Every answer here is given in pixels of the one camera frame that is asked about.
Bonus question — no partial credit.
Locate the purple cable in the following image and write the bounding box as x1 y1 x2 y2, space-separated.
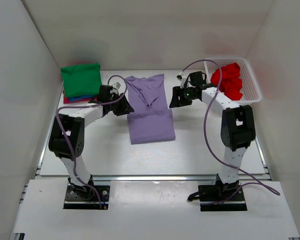
55 74 129 210
182 59 281 207

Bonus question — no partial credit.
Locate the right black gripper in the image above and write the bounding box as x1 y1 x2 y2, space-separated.
169 86 197 109

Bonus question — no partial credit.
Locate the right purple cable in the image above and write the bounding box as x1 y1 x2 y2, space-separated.
182 59 281 207

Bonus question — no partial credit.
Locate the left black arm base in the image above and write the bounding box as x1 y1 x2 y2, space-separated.
63 177 111 210

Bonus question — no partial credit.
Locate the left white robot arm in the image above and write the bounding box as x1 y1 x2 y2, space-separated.
48 85 134 199

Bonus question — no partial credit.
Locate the green folded t-shirt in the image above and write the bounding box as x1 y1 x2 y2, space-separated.
60 63 102 98

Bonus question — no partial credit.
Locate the white plastic basket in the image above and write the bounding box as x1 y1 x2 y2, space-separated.
204 56 262 105

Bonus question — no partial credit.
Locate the purple t-shirt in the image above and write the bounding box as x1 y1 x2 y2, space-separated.
125 73 176 145

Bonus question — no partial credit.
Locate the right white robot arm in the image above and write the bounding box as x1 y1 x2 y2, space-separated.
169 71 256 200

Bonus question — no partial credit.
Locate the magenta folded t-shirt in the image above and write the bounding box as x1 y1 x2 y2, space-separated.
62 89 95 105

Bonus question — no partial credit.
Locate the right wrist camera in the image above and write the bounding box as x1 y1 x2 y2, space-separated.
176 72 188 88

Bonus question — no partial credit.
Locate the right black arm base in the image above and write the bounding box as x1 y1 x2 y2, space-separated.
187 179 248 212

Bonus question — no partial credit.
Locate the blue folded t-shirt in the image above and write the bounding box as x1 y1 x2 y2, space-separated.
68 95 94 103

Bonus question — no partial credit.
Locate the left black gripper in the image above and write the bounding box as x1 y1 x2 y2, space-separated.
109 93 135 117

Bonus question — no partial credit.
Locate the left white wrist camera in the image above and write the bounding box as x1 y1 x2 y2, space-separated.
112 82 121 90

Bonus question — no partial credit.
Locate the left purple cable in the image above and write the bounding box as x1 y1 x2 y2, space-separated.
55 74 129 210

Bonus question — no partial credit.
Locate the red crumpled t-shirt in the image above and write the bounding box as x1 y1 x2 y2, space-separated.
219 62 243 101

